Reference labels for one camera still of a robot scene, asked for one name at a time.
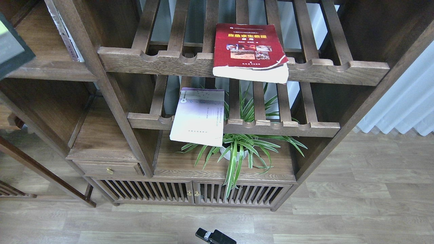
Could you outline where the dark wooden bookshelf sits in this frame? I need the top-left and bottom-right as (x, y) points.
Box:
(1, 0), (433, 211)

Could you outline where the green and black book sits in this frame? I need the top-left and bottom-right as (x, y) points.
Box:
(0, 13), (36, 79)

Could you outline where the green spider plant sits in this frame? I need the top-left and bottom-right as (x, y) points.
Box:
(177, 82), (307, 200)

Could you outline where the white lavender cover book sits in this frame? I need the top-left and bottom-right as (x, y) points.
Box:
(170, 87), (225, 147)

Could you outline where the red cover book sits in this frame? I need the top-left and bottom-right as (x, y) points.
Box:
(213, 23), (289, 84)

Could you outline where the brass drawer knob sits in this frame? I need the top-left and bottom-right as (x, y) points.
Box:
(106, 168), (114, 175)

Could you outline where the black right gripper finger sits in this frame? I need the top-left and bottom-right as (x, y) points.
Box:
(195, 228), (237, 244)

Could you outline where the upright book in shelf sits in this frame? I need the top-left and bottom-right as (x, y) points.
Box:
(45, 0), (84, 62)

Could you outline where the white pleated curtain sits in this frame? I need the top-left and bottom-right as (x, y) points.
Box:
(355, 43), (434, 136)

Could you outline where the white plant pot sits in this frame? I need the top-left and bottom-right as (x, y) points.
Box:
(220, 143), (241, 162)

